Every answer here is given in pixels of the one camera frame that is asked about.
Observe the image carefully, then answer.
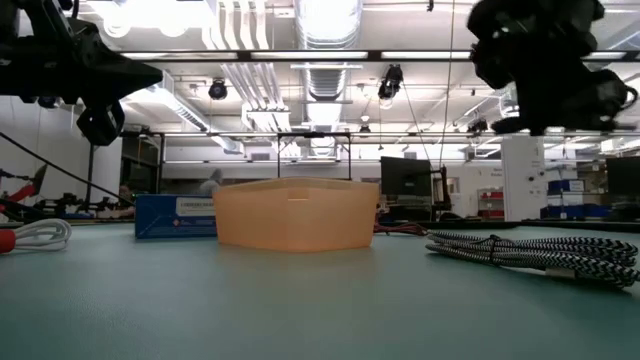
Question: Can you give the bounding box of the black computer monitor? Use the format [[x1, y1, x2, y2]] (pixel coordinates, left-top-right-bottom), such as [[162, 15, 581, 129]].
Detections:
[[379, 156, 434, 199], [606, 156, 640, 197]]

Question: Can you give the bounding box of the shelf with blue bins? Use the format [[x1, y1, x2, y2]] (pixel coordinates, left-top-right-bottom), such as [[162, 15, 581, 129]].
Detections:
[[539, 178, 614, 220]]

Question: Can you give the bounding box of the shelf with red bins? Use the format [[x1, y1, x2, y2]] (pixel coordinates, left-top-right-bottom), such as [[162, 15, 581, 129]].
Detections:
[[477, 187, 505, 220]]

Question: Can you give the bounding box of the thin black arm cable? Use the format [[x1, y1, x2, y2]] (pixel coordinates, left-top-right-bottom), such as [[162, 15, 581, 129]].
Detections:
[[0, 130, 137, 207]]

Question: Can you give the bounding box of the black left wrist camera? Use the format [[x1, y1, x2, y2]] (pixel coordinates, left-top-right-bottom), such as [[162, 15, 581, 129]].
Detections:
[[76, 101, 126, 147]]

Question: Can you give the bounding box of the translucent orange plastic bin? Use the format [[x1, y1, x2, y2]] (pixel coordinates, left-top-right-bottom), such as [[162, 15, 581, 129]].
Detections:
[[212, 175, 381, 254]]

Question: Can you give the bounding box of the thin hanging black cable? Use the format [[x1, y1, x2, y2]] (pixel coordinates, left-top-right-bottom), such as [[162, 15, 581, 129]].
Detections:
[[438, 0, 457, 169]]

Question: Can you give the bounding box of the person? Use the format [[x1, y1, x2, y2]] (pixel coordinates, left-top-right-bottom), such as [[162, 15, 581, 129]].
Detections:
[[198, 168, 225, 197]]

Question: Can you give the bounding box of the blue cardboard product box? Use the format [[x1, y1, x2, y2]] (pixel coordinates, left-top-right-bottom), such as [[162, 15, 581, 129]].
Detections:
[[133, 193, 219, 240]]

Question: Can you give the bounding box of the black metal rig frame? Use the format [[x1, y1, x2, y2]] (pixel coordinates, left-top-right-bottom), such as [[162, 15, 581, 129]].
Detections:
[[84, 130, 167, 195], [277, 131, 353, 181]]

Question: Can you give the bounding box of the silver ceiling air duct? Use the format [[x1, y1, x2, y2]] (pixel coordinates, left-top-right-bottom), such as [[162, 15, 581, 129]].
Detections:
[[294, 0, 364, 101]]

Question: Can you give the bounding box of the red USB-C cable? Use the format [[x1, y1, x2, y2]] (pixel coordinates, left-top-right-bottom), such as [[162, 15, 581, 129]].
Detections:
[[373, 222, 430, 237]]

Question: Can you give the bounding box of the white building pillar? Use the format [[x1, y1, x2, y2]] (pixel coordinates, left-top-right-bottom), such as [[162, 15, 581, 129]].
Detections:
[[501, 135, 547, 222]]

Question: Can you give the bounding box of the black metal table frame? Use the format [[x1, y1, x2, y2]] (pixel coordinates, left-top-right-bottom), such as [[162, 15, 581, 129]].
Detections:
[[377, 218, 640, 234]]

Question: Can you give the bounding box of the black white braided USB-C cable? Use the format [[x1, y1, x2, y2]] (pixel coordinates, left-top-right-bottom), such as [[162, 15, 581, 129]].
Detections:
[[424, 229, 640, 291]]

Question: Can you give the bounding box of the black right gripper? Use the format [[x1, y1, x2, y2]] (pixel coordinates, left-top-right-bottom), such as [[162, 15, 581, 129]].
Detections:
[[467, 0, 606, 92]]

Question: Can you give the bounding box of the green table mat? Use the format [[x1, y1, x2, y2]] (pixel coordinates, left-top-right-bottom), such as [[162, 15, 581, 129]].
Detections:
[[0, 222, 640, 360]]

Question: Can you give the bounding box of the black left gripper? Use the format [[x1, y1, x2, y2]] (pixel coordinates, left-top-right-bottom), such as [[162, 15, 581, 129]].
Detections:
[[47, 18, 165, 107]]

